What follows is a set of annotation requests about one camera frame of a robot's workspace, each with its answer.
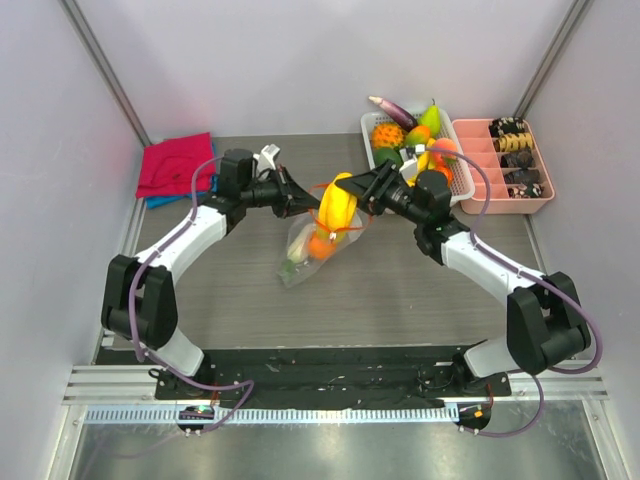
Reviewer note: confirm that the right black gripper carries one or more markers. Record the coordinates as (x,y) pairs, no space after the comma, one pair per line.
(385,185)

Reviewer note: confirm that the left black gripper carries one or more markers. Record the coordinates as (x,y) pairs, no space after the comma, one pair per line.
(291,198)

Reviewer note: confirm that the clear orange zip top bag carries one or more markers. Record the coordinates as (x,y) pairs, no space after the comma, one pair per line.
(321,233)

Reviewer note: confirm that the white toy radish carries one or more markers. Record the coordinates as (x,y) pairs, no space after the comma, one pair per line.
(297,251)

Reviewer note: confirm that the orange toy orange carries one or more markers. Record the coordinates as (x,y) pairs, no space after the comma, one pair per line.
(320,248)

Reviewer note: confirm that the pink toy peach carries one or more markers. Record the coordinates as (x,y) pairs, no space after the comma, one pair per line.
(442,150)

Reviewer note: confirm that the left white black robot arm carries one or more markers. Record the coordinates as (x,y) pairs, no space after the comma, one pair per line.
(139,302)

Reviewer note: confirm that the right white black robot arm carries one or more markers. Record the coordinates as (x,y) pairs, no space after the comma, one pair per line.
(544,326)

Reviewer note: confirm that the orange toy pineapple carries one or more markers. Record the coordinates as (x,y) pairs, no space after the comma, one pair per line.
(387,135)

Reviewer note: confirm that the small yellow toy banana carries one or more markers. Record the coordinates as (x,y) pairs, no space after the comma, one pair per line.
(423,161)

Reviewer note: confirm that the red green toy mango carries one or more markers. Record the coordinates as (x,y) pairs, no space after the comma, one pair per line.
(419,135)

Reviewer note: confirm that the purple toy eggplant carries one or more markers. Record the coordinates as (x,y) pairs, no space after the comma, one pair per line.
(398,114)

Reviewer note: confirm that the orange toy pumpkin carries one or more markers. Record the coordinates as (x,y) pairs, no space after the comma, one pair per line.
(447,172)

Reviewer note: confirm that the green toy pear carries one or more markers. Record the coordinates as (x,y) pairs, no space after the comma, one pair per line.
(430,119)

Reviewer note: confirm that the magenta folded cloth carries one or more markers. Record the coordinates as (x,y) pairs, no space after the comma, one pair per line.
(175,165)

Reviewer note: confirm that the blue folded cloth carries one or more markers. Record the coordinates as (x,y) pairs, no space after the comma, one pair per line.
(165,200)

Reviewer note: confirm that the pink divided plastic tray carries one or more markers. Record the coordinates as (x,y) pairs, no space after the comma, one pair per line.
(508,173)

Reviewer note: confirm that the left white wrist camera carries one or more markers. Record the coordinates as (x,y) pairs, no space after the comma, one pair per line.
(266,159)

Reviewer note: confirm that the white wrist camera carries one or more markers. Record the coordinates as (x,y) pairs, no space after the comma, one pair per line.
(408,155)
(266,159)

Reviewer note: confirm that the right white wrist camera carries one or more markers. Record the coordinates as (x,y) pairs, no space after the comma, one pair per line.
(408,155)

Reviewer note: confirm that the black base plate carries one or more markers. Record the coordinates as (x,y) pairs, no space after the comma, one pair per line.
(382,377)

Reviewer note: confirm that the white slotted cable duct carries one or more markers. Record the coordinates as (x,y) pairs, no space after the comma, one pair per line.
(197,414)

